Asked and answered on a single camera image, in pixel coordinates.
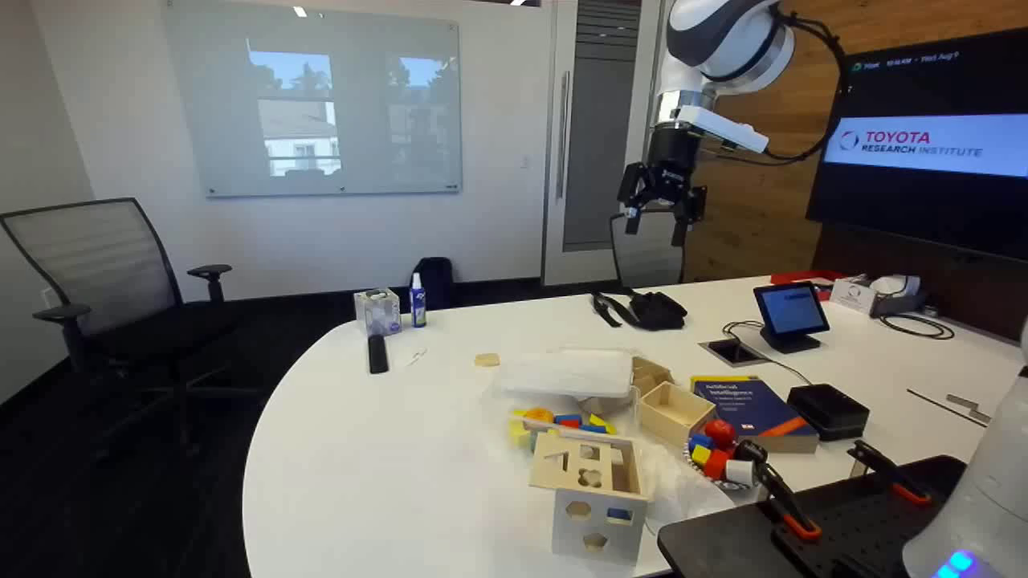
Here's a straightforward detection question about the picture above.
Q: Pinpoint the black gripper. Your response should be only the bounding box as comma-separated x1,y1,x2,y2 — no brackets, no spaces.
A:
616,122,707,248

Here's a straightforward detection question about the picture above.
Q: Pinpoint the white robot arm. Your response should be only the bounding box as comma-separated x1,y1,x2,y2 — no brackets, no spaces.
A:
616,0,793,248

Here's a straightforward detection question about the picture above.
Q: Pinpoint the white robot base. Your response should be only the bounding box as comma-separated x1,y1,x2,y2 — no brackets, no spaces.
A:
904,325,1028,578

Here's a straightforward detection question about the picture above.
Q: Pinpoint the black decoder box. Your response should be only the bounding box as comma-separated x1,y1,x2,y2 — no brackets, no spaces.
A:
788,386,868,440

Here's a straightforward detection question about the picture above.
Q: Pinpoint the black bag on table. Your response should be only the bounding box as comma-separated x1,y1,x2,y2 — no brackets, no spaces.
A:
593,290,687,329

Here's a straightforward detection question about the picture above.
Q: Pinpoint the white foam sheet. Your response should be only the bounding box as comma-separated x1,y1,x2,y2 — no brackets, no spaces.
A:
495,349,633,398

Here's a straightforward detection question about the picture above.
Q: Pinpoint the small tablet display on stand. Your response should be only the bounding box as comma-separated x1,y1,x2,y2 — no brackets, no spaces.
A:
756,282,828,354

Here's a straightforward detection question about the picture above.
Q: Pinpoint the open wooden box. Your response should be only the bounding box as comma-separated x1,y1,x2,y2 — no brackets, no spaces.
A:
633,356,714,447

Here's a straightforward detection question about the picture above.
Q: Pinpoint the blue orange book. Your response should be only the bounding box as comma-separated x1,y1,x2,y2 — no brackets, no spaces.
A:
692,376,820,452

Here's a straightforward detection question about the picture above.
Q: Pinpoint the clear bag of coloured blocks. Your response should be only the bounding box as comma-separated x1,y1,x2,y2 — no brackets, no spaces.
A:
507,403,616,450

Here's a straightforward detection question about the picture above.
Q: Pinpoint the pile of coloured toy blocks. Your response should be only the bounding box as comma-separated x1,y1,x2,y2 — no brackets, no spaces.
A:
687,418,756,485

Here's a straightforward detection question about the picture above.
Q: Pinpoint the black backpack on floor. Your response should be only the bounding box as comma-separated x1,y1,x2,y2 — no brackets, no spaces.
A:
415,257,455,307

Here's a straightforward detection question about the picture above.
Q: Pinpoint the blue spray bottle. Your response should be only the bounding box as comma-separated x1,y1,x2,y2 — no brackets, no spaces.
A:
407,269,428,326

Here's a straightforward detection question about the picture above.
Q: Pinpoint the wooden shape sorter cube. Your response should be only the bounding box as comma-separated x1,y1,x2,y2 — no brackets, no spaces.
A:
530,431,654,561

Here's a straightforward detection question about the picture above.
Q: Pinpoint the clear tissue box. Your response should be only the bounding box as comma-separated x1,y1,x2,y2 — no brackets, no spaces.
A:
354,290,401,336

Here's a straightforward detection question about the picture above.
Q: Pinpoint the black remote control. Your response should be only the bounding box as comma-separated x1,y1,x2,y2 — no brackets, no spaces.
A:
367,335,388,376

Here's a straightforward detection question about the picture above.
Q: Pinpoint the black orange clamp far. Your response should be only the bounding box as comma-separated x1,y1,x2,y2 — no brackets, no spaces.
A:
848,440,932,507

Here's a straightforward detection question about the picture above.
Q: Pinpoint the black orange clamp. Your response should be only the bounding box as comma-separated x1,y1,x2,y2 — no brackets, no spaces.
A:
735,440,822,541
848,440,932,507

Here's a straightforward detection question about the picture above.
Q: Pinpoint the black orange clamp near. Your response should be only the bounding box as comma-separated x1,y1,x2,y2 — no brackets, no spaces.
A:
735,440,822,541

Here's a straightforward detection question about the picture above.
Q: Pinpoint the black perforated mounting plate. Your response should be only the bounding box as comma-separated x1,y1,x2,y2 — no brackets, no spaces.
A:
658,456,964,578

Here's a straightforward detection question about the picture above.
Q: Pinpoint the black mesh office chair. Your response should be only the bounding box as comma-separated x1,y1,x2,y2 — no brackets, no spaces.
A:
0,194,243,452

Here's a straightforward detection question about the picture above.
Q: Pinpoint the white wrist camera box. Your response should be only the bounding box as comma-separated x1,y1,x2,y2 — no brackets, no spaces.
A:
675,107,767,154

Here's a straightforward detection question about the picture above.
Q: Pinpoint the wall television screen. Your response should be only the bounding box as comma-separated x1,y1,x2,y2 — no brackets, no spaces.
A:
806,28,1028,259

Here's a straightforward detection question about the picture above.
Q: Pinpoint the glass whiteboard on wall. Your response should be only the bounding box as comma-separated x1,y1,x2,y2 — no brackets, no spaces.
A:
165,0,463,199

